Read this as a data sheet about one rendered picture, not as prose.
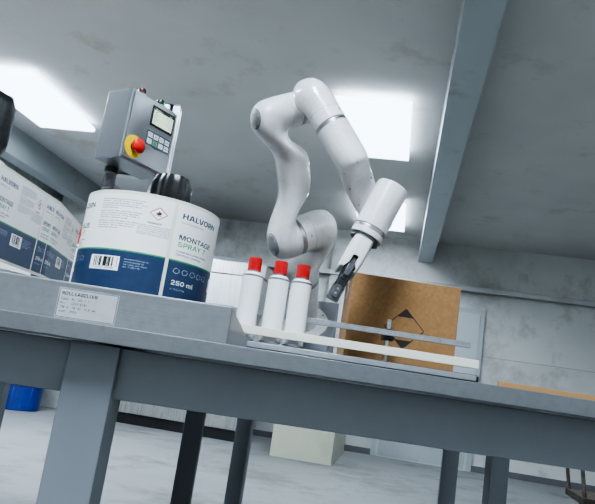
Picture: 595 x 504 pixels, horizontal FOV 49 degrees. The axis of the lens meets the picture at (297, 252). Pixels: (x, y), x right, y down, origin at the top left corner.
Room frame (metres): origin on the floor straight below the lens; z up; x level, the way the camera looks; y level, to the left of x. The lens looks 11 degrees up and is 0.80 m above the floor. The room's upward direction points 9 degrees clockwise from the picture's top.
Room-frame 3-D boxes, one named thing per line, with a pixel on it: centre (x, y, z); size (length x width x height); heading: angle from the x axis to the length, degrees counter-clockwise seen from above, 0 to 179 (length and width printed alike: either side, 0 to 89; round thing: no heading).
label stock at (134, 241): (0.99, 0.23, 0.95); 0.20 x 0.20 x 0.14
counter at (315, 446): (8.31, -0.53, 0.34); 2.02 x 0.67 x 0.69; 170
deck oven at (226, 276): (8.95, 1.07, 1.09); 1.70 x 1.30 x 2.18; 80
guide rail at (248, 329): (1.58, 0.07, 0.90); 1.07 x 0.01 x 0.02; 91
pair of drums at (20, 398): (7.99, 3.23, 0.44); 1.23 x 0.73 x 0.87; 168
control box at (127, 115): (1.69, 0.47, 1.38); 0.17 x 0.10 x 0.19; 146
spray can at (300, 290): (1.61, -0.02, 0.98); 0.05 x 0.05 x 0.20
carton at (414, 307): (1.91, -0.31, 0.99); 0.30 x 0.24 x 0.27; 90
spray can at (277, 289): (1.61, 0.03, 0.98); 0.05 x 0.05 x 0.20
